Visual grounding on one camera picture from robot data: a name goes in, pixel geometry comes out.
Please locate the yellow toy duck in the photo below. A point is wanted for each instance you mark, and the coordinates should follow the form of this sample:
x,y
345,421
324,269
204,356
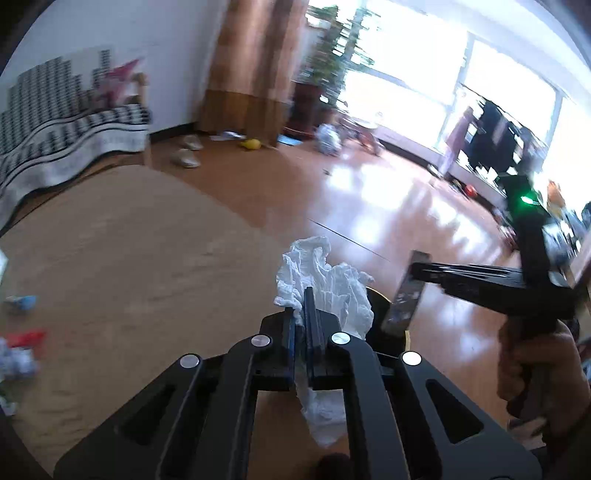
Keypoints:
x,y
251,144

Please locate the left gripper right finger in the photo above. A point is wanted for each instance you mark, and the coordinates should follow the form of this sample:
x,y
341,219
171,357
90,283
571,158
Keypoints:
x,y
404,418

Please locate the green blue snack wrapper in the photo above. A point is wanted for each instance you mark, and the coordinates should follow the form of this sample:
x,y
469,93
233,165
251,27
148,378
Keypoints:
x,y
20,304

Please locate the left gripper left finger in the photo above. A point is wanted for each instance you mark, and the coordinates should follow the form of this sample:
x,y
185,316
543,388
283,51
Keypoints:
x,y
195,419

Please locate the black white striped blanket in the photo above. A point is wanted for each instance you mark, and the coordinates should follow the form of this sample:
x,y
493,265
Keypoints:
x,y
50,130

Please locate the black gold trash bin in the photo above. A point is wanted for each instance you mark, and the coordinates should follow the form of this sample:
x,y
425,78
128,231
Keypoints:
x,y
380,342

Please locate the clothes drying rack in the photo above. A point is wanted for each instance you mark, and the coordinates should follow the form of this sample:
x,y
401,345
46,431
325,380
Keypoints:
x,y
485,139

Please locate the white tissue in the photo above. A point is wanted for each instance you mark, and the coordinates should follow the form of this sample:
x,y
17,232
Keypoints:
x,y
340,290

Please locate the pink cartoon pillow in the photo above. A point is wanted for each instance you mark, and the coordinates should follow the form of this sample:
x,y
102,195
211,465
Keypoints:
x,y
119,86

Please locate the potted plant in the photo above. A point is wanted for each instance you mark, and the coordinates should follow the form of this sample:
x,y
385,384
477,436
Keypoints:
x,y
322,75

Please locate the person right hand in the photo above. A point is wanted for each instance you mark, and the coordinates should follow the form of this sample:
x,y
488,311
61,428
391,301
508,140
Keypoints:
x,y
549,367

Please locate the white plastic bag on floor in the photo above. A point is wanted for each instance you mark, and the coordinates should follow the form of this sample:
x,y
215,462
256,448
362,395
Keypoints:
x,y
327,140

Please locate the red ribbon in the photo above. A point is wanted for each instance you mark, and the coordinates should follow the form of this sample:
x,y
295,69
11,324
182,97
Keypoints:
x,y
18,346

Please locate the brown striped curtain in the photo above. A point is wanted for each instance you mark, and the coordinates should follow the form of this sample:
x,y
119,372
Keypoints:
x,y
251,76

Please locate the blue silver wrapper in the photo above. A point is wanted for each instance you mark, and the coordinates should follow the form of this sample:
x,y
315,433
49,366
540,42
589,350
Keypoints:
x,y
16,362

